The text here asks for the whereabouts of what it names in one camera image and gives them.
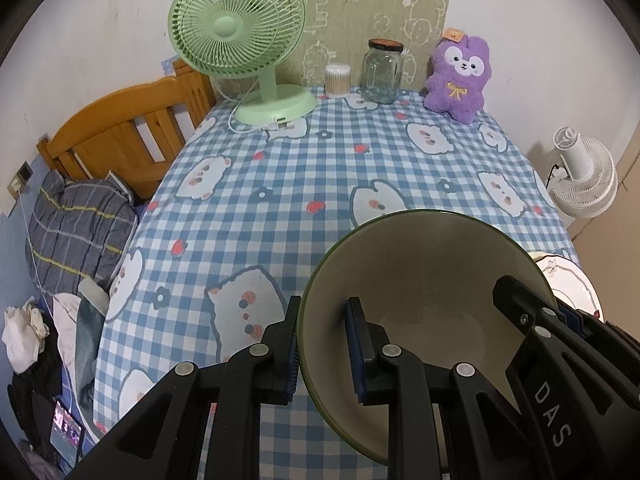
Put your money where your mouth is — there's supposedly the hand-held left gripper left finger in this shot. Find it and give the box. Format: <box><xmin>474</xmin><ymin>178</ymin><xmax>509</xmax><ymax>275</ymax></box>
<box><xmin>65</xmin><ymin>295</ymin><xmax>302</xmax><ymax>480</ymax></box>

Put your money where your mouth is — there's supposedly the dark clothes pile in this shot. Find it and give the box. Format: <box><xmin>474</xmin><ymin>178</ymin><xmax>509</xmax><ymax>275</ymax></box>
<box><xmin>7</xmin><ymin>330</ymin><xmax>66</xmax><ymax>456</ymax></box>

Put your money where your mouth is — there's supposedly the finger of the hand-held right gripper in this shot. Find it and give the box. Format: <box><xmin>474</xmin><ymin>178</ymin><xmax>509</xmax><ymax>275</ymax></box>
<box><xmin>492</xmin><ymin>275</ymin><xmax>571</xmax><ymax>351</ymax></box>
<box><xmin>556</xmin><ymin>301</ymin><xmax>640</xmax><ymax>361</ymax></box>

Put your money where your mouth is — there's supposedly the green desk fan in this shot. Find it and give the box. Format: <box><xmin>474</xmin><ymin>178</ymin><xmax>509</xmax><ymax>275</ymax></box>
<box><xmin>167</xmin><ymin>0</ymin><xmax>318</xmax><ymax>126</ymax></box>

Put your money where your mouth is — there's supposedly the white floor fan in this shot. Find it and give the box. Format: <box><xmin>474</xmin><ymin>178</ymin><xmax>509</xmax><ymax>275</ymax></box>
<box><xmin>546</xmin><ymin>127</ymin><xmax>618</xmax><ymax>218</ymax></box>

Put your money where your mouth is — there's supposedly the wooden bed headboard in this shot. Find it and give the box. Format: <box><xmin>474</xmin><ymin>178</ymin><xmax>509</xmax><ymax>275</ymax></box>
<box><xmin>36</xmin><ymin>60</ymin><xmax>218</xmax><ymax>201</ymax></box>

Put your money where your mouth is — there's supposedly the white plate with red rim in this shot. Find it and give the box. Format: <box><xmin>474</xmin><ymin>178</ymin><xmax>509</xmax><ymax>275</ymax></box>
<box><xmin>532</xmin><ymin>251</ymin><xmax>603</xmax><ymax>321</ymax></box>

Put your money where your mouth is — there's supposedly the purple plush toy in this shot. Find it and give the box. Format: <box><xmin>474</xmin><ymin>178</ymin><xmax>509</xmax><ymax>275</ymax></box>
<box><xmin>423</xmin><ymin>27</ymin><xmax>493</xmax><ymax>126</ymax></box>

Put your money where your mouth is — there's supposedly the glass jar with black lid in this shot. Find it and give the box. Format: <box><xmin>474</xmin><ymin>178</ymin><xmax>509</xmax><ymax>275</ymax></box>
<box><xmin>361</xmin><ymin>39</ymin><xmax>405</xmax><ymax>105</ymax></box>

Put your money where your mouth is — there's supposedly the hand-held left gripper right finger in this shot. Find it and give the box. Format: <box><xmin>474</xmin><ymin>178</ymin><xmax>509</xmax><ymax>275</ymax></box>
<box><xmin>346</xmin><ymin>296</ymin><xmax>538</xmax><ymax>480</ymax></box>

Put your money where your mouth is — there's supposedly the white crumpled cloth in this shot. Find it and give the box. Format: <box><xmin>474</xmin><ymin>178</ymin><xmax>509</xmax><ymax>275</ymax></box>
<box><xmin>2</xmin><ymin>300</ymin><xmax>51</xmax><ymax>373</ymax></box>

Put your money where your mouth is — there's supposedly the white bowl with dark rim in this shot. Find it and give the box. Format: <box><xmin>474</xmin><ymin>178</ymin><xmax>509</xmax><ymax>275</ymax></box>
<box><xmin>296</xmin><ymin>209</ymin><xmax>558</xmax><ymax>466</ymax></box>

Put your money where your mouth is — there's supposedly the white fan power cable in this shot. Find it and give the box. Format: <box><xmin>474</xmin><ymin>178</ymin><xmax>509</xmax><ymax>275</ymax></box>
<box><xmin>220</xmin><ymin>80</ymin><xmax>288</xmax><ymax>133</ymax></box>

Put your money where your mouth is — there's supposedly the grey cloth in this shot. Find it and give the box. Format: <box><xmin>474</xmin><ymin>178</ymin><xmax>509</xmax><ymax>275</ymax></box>
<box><xmin>77</xmin><ymin>277</ymin><xmax>111</xmax><ymax>311</ymax></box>

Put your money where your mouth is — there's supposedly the blue denim garment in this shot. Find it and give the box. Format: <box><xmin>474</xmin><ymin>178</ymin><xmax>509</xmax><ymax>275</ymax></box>
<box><xmin>74</xmin><ymin>300</ymin><xmax>106</xmax><ymax>411</ymax></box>

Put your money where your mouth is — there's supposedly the green patterned wall panel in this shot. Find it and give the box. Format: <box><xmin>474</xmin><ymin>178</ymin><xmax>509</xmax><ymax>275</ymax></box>
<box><xmin>300</xmin><ymin>0</ymin><xmax>449</xmax><ymax>93</ymax></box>

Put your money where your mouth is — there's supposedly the grey plaid pillow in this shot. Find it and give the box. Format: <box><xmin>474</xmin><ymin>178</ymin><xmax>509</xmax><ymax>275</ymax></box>
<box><xmin>26</xmin><ymin>172</ymin><xmax>138</xmax><ymax>293</ymax></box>

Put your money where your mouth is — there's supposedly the blue checkered tablecloth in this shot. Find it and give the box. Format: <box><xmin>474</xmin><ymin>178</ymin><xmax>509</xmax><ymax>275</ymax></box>
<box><xmin>92</xmin><ymin>85</ymin><xmax>581</xmax><ymax>480</ymax></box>

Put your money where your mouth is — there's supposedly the cotton swab container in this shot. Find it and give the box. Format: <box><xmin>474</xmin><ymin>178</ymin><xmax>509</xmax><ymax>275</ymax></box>
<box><xmin>324</xmin><ymin>63</ymin><xmax>352</xmax><ymax>98</ymax></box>

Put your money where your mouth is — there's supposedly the wall outlet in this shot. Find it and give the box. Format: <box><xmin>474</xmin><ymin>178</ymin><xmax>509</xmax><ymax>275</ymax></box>
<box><xmin>7</xmin><ymin>160</ymin><xmax>33</xmax><ymax>196</ymax></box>

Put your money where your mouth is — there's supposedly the phone with lit screen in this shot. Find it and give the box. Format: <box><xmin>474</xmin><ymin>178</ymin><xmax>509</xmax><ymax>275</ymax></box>
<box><xmin>49</xmin><ymin>397</ymin><xmax>86</xmax><ymax>466</ymax></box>

